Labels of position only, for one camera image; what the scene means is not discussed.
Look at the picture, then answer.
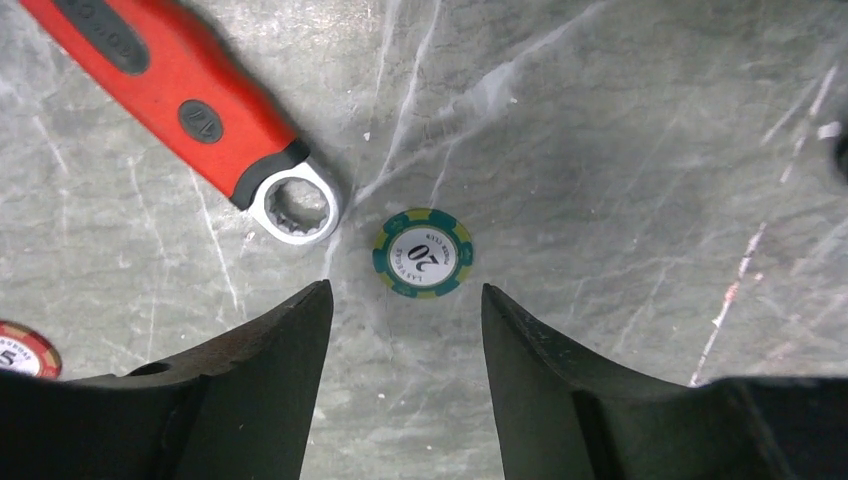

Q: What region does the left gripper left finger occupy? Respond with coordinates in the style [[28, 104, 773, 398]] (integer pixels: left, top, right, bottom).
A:
[[1, 280, 334, 479]]

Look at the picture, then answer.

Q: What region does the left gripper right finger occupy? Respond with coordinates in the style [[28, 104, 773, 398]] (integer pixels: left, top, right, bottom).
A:
[[481, 284, 847, 479]]

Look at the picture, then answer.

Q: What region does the green 20 poker chip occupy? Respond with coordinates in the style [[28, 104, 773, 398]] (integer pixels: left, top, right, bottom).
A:
[[372, 208, 474, 299]]

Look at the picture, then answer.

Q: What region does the red 5 poker chip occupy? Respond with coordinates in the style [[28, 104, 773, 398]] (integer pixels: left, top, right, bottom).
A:
[[1, 319, 62, 379]]

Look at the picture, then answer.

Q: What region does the red-handled adjustable wrench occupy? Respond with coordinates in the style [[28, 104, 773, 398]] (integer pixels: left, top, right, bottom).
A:
[[25, 1, 342, 245]]

